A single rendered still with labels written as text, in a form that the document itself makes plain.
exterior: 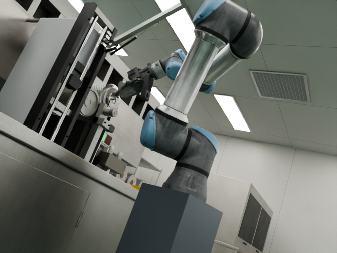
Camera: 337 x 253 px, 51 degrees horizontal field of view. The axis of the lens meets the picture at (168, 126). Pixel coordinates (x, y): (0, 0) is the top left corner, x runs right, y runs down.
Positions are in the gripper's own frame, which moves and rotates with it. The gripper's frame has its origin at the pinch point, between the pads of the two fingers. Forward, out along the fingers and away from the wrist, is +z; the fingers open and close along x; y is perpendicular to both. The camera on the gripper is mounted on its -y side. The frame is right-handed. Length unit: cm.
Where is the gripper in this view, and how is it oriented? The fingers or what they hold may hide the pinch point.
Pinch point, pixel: (118, 96)
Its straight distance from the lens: 164.1
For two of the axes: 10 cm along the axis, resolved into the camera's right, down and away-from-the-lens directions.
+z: -8.7, 4.5, 2.0
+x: -4.0, -4.1, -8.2
